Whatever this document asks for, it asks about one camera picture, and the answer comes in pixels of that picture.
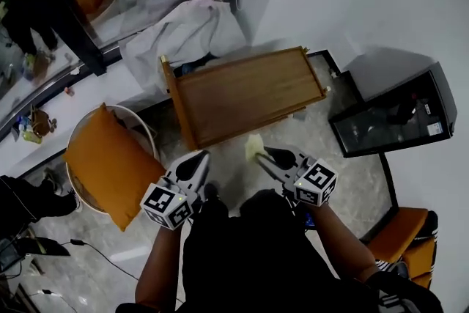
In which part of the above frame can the blue fabric item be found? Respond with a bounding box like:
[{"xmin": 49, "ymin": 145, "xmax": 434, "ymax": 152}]
[{"xmin": 180, "ymin": 60, "xmax": 208, "ymax": 76}]

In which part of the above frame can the small brown bag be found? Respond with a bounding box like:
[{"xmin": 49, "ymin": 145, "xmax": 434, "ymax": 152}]
[{"xmin": 29, "ymin": 106, "xmax": 59, "ymax": 137}]

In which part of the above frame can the person's right forearm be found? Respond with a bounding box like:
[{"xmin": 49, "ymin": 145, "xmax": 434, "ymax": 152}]
[{"xmin": 309, "ymin": 201, "xmax": 380, "ymax": 281}]

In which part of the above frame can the black glass-door cabinet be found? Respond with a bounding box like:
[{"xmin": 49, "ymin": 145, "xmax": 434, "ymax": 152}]
[{"xmin": 328, "ymin": 61, "xmax": 459, "ymax": 158}]

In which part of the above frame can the white crumpled sheet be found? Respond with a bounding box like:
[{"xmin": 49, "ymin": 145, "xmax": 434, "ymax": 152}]
[{"xmin": 119, "ymin": 0, "xmax": 247, "ymax": 100}]

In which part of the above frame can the black striped jacket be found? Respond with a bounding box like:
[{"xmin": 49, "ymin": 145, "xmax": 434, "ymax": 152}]
[{"xmin": 416, "ymin": 210, "xmax": 440, "ymax": 242}]

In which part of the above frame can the black office chair seat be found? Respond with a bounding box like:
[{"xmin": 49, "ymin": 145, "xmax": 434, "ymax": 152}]
[{"xmin": 0, "ymin": 236, "xmax": 71, "ymax": 273}]

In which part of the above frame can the person's left black shoe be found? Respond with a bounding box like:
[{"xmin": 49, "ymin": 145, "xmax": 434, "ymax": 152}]
[{"xmin": 202, "ymin": 183, "xmax": 221, "ymax": 203}]

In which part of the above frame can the pale yellow cloth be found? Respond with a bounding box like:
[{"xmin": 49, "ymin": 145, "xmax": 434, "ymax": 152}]
[{"xmin": 244, "ymin": 134, "xmax": 265, "ymax": 162}]

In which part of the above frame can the orange cushion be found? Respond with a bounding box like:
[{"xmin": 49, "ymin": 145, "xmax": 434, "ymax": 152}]
[{"xmin": 62, "ymin": 102, "xmax": 168, "ymax": 232}]

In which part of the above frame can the person's black clothing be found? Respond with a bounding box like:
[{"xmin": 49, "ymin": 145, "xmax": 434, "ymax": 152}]
[{"xmin": 117, "ymin": 188, "xmax": 444, "ymax": 313}]

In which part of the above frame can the black window frame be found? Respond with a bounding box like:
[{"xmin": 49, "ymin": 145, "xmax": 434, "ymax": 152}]
[{"xmin": 0, "ymin": 0, "xmax": 254, "ymax": 144}]

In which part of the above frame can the round white chair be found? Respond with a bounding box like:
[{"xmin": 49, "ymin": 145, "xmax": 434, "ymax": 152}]
[{"xmin": 64, "ymin": 104, "xmax": 162, "ymax": 216}]

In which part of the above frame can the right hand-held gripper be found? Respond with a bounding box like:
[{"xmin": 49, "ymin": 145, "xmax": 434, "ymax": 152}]
[{"xmin": 255, "ymin": 145, "xmax": 339, "ymax": 208}]

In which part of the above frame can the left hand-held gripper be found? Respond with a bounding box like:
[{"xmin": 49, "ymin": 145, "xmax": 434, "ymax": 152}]
[{"xmin": 140, "ymin": 150, "xmax": 213, "ymax": 231}]

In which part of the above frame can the yellow-green small item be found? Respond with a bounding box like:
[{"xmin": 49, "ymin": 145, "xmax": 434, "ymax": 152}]
[{"xmin": 21, "ymin": 130, "xmax": 43, "ymax": 144}]

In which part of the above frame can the orange chair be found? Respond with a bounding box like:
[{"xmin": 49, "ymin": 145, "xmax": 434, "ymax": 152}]
[{"xmin": 366, "ymin": 207, "xmax": 439, "ymax": 289}]

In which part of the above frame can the grey striped shoulder strap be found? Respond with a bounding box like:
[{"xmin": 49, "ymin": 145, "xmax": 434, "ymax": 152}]
[{"xmin": 373, "ymin": 258, "xmax": 410, "ymax": 309}]

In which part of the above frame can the person's left forearm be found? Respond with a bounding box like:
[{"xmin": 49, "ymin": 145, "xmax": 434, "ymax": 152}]
[{"xmin": 134, "ymin": 219, "xmax": 184, "ymax": 309}]

